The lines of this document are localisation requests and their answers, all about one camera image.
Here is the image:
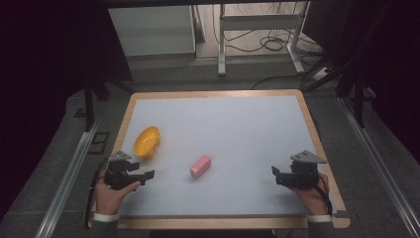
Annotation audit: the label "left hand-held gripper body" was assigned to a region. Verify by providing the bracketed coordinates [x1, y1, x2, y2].
[104, 150, 147, 191]

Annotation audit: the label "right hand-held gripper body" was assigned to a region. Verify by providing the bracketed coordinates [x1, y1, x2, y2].
[279, 150, 329, 191]

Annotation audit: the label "person's left hand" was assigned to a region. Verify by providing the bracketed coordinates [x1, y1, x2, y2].
[94, 170, 142, 216]

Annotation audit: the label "person's right hand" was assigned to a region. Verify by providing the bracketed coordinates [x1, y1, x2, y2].
[286, 172, 332, 217]

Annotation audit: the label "yellow plastic bowl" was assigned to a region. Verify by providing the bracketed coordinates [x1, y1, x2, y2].
[133, 125, 161, 160]

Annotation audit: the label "pink soap bar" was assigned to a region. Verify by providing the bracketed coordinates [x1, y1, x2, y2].
[189, 154, 212, 180]

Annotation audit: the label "white table mat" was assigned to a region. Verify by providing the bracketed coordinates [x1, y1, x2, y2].
[118, 95, 338, 218]

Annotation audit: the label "black metal stand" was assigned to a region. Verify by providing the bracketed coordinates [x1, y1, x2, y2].
[80, 77, 137, 133]
[303, 49, 377, 129]

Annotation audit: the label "white power strip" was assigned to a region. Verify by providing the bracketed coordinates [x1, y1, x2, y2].
[312, 66, 332, 82]

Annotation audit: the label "grey cabinet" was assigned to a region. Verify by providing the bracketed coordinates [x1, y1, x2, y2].
[108, 4, 197, 58]

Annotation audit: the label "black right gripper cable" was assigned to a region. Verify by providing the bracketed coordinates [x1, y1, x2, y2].
[311, 172, 334, 216]

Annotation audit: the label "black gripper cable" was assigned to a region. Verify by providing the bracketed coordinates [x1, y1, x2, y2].
[311, 172, 334, 216]
[84, 157, 111, 230]

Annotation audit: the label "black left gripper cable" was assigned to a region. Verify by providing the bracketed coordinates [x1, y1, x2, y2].
[84, 157, 111, 230]

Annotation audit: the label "aluminium rail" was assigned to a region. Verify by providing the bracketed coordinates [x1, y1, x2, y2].
[35, 119, 101, 238]
[339, 96, 420, 238]

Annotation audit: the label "black floor cables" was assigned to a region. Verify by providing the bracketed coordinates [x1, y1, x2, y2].
[211, 2, 326, 91]

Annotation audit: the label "white metal desk frame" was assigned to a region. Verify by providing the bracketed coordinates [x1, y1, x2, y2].
[217, 2, 311, 77]

